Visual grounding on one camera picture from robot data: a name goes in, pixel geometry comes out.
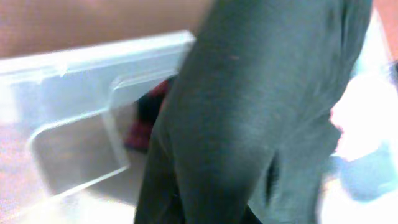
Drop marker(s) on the black pants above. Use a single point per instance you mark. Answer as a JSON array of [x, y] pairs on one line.
[[245, 133]]

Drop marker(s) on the red navy plaid shirt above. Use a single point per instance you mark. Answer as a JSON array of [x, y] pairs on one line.
[[148, 108]]

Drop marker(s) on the clear plastic storage bin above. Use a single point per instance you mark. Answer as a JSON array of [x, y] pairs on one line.
[[58, 123]]

